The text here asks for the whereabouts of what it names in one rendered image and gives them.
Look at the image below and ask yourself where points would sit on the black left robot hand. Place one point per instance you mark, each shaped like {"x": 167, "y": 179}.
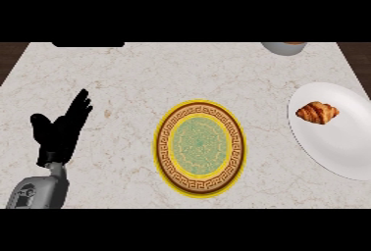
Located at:
{"x": 59, "y": 135}

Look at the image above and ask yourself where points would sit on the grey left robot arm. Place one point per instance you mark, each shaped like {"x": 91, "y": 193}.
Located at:
{"x": 38, "y": 191}

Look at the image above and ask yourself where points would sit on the yellow brown patterned plate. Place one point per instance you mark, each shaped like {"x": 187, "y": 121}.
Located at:
{"x": 199, "y": 148}

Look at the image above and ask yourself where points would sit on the golden brown croissant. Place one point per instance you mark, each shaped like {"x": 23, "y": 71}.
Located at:
{"x": 316, "y": 112}

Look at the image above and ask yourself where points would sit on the white plate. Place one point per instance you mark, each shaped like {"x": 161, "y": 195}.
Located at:
{"x": 337, "y": 140}

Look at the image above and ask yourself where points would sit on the grey cup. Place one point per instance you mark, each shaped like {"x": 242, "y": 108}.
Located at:
{"x": 283, "y": 48}

